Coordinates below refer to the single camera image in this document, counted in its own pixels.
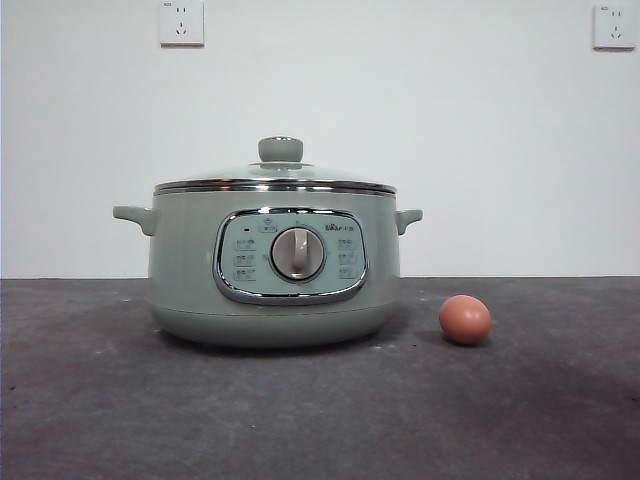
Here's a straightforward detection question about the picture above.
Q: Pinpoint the glass lid with green knob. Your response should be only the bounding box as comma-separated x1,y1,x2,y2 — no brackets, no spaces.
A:
153,135,396,193

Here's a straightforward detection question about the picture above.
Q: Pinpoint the brown egg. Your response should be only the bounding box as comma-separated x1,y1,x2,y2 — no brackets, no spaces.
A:
438,294,493,346

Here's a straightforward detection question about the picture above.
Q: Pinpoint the sage green electric cooking pot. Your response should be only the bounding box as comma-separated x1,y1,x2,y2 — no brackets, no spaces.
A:
112,185,424,350

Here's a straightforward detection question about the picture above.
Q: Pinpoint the white wall socket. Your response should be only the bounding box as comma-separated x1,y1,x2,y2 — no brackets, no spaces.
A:
159,0,205,49
592,3,630,51

